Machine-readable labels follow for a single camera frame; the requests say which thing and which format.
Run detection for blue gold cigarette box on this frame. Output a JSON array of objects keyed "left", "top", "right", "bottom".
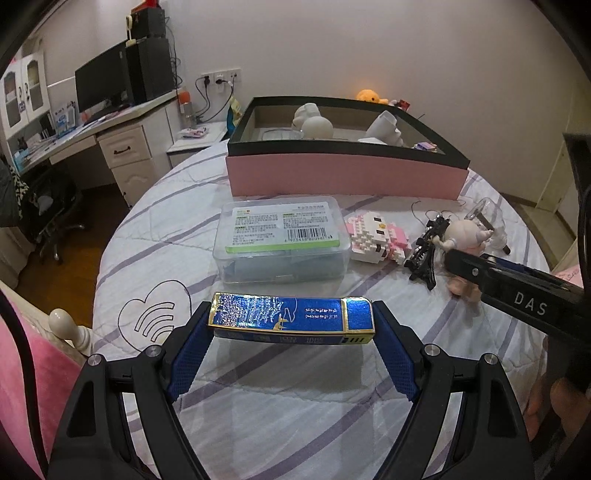
[{"left": 208, "top": 293, "right": 376, "bottom": 345}]

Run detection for white plastic stool toy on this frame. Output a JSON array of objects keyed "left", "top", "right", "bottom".
[{"left": 359, "top": 110, "right": 404, "bottom": 147}]

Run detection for white gourd-shaped figurine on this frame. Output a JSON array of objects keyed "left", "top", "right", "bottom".
[{"left": 291, "top": 103, "right": 334, "bottom": 140}]

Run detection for person's right hand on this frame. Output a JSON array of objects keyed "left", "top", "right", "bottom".
[{"left": 523, "top": 375, "right": 590, "bottom": 449}]

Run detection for pink pig doll figure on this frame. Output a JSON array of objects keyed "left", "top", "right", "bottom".
[{"left": 439, "top": 219, "right": 494, "bottom": 303}]

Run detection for clear glass bottle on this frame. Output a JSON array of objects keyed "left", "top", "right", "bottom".
[{"left": 465, "top": 197, "right": 511, "bottom": 255}]

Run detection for pink bedding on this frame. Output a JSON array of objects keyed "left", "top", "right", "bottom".
[{"left": 1, "top": 294, "right": 85, "bottom": 479}]

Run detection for black hair clip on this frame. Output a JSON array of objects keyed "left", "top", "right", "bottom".
[{"left": 404, "top": 215, "right": 451, "bottom": 290}]

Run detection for pink white block cat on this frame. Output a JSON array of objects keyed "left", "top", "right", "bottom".
[{"left": 346, "top": 212, "right": 411, "bottom": 265}]

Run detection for striped white table cloth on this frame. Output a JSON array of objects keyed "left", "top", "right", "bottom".
[{"left": 93, "top": 144, "right": 546, "bottom": 479}]

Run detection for pink block toy flat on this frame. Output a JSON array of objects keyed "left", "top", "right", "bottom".
[{"left": 413, "top": 141, "right": 438, "bottom": 153}]

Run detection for clear plastic box green label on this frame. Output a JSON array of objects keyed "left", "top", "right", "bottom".
[{"left": 213, "top": 196, "right": 351, "bottom": 284}]

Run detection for black office chair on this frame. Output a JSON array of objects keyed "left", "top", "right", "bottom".
[{"left": 1, "top": 157, "right": 87, "bottom": 264}]

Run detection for orange octopus plush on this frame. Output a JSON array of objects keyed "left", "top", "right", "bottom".
[{"left": 356, "top": 89, "right": 389, "bottom": 105}]

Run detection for pink black storage box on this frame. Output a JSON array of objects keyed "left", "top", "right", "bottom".
[{"left": 226, "top": 96, "right": 470, "bottom": 200}]

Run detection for white desk with drawers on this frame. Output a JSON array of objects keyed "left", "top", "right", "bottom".
[{"left": 22, "top": 91, "right": 180, "bottom": 207}]

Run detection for white bedside cabinet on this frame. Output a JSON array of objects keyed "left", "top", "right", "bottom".
[{"left": 166, "top": 122, "right": 228, "bottom": 168}]

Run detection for yellow snack bag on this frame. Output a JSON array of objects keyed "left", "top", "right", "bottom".
[{"left": 226, "top": 96, "right": 242, "bottom": 136}]

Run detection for orange cap bottle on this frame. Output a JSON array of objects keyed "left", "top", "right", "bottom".
[{"left": 177, "top": 89, "right": 193, "bottom": 128}]

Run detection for white glass door cabinet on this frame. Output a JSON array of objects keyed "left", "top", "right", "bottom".
[{"left": 1, "top": 51, "right": 50, "bottom": 139}]

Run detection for black computer monitor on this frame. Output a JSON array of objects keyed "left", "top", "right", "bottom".
[{"left": 75, "top": 42, "right": 129, "bottom": 122}]

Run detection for black computer tower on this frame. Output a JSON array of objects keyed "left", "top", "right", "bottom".
[{"left": 123, "top": 37, "right": 175, "bottom": 105}]

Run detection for black upper speaker box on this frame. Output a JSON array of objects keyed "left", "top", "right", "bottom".
[{"left": 131, "top": 8, "right": 166, "bottom": 40}]

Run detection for white bed post knob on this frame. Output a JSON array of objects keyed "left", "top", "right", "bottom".
[{"left": 48, "top": 309, "right": 91, "bottom": 357}]

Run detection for wall power socket strip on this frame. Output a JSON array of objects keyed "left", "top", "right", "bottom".
[{"left": 201, "top": 67, "right": 242, "bottom": 86}]

